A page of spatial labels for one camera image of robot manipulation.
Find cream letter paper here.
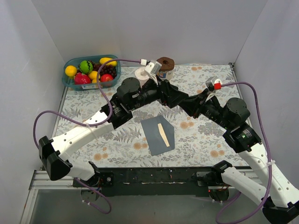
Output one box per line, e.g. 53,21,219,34
157,123,170,147

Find grey envelope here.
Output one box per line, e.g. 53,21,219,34
141,115,175,156

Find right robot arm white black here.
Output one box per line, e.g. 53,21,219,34
179,93,299,224

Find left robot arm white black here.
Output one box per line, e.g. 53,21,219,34
38,77,188,187

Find white toilet paper roll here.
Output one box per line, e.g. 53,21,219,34
135,67,149,87

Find brown toilet paper roll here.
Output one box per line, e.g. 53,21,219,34
157,57,175,80

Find red apple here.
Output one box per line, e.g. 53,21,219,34
100,74,114,82

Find dark purple grapes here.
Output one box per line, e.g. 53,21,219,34
90,61,117,78

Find yellow lemon centre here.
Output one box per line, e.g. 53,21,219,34
88,71,100,81

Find yellow lemon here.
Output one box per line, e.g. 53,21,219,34
88,71,100,81
64,65,78,79

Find yellow mango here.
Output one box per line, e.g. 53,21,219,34
99,57,117,67

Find green watermelon ball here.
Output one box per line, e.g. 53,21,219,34
78,60,93,74

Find pink dragon fruit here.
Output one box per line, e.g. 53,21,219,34
73,72,91,85

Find teal plastic fruit basket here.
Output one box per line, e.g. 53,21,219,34
62,55,121,91

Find yellow lemon left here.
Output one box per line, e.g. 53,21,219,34
64,65,78,79

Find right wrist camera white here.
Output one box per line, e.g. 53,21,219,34
206,76,222,102

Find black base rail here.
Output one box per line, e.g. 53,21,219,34
72,163,240,198

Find aluminium frame rail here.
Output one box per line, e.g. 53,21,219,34
21,171,256,224

